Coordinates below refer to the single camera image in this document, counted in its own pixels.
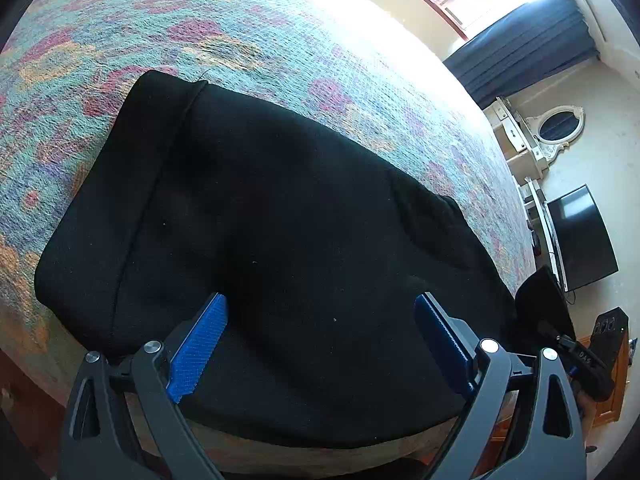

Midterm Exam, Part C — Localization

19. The black pant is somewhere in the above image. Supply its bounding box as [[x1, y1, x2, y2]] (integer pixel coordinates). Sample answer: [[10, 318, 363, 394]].
[[35, 70, 573, 448]]

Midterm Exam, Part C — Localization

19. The right hand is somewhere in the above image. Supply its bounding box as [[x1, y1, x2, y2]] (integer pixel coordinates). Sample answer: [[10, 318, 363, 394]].
[[576, 390, 597, 436]]

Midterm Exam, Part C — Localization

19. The orange wooden cabinet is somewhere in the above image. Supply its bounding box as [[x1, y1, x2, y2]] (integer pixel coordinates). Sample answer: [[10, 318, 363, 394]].
[[589, 343, 633, 428]]

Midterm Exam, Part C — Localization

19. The black speaker box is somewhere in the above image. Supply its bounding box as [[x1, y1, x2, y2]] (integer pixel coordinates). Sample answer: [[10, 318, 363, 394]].
[[589, 307, 628, 373]]

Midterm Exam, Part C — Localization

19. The black flat television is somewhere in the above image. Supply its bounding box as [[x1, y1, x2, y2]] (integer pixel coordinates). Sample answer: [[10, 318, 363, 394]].
[[548, 184, 618, 292]]

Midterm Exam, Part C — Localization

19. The white tv stand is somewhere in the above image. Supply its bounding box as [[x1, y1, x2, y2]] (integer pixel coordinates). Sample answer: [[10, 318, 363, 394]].
[[520, 178, 568, 292]]

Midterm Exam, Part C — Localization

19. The cream dresser cabinet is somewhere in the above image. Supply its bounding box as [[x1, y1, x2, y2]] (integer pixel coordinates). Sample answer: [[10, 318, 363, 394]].
[[484, 98, 549, 185]]

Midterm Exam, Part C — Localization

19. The white ornate oval mirror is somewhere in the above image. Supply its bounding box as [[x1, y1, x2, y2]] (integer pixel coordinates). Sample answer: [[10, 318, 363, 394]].
[[525, 105, 586, 165]]

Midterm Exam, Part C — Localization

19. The dark blue curtain lower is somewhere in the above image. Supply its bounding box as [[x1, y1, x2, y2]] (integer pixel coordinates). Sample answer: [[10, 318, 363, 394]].
[[444, 0, 599, 108]]

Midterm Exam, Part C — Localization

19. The floral woven bedspread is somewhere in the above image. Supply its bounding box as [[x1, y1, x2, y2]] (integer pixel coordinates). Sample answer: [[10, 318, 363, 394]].
[[0, 0, 536, 463]]

